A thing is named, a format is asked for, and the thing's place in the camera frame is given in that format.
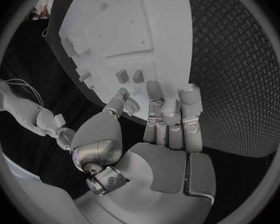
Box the white cable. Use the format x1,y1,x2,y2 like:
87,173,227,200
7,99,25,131
0,78,45,108

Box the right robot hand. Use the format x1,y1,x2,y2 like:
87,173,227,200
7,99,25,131
55,126,77,152

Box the white task board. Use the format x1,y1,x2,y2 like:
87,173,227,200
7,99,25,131
58,0,194,121

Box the rounded block part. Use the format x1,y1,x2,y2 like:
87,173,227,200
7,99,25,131
132,69,145,84

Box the square block part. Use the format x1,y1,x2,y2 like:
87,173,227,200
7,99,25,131
116,69,130,84

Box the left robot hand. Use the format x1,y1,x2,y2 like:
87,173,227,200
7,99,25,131
69,80,217,224

